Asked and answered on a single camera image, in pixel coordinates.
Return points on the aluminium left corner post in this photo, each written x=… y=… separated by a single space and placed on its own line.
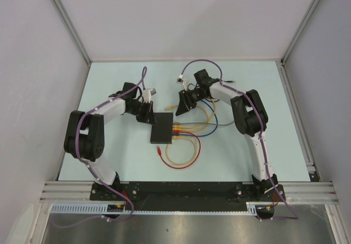
x=64 y=16

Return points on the aluminium right side rail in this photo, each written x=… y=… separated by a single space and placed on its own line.
x=299 y=126

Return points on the white slotted cable duct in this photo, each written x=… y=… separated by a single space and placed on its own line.
x=110 y=209

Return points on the yellow cable long loop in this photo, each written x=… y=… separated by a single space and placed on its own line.
x=183 y=165

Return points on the black network switch box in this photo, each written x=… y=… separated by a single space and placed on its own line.
x=161 y=131

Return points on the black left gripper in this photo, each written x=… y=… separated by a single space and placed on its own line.
x=148 y=116

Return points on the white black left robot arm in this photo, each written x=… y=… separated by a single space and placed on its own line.
x=85 y=134

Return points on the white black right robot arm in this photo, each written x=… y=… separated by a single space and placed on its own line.
x=250 y=119

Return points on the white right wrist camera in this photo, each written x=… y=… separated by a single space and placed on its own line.
x=182 y=80

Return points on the aluminium corner post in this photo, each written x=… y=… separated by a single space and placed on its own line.
x=64 y=16
x=301 y=27

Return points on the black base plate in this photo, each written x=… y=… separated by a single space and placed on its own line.
x=204 y=197

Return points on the aluminium front frame rail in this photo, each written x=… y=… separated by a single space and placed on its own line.
x=297 y=193

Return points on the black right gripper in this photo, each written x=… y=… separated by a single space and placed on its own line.
x=185 y=103

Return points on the aluminium right corner post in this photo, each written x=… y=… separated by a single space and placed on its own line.
x=301 y=27

